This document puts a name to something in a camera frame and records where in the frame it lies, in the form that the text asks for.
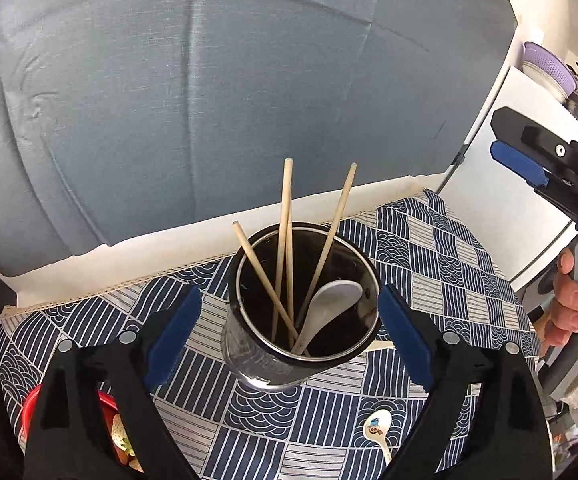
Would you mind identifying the white ceramic spoon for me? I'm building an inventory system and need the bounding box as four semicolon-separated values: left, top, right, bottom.
291;280;363;356

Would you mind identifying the wooden chopstick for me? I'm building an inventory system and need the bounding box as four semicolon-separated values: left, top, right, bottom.
283;157;295;322
233;222;309;358
298;162;357;323
270;156;295;344

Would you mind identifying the cream white spoon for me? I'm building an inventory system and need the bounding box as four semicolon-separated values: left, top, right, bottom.
367;340;394;351

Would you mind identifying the person's right hand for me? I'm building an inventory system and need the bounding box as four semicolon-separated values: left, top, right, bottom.
534;248;578;356

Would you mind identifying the purple bowl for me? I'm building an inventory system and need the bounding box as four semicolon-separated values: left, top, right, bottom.
522;41;577;104

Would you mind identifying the cartoon printed ceramic spoon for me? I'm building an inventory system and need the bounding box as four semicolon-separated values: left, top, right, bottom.
363;410;392;465

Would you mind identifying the red plastic fruit basket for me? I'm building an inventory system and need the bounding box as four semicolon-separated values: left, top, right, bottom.
22;385;146;479

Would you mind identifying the black cylindrical utensil holder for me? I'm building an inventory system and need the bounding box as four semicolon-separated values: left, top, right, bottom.
221;222;381;391

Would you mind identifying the blue patterned tablecloth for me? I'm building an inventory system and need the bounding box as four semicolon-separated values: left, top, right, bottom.
0;191;539;479

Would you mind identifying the grey blue backdrop cloth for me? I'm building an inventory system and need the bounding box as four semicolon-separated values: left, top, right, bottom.
0;0;517;276

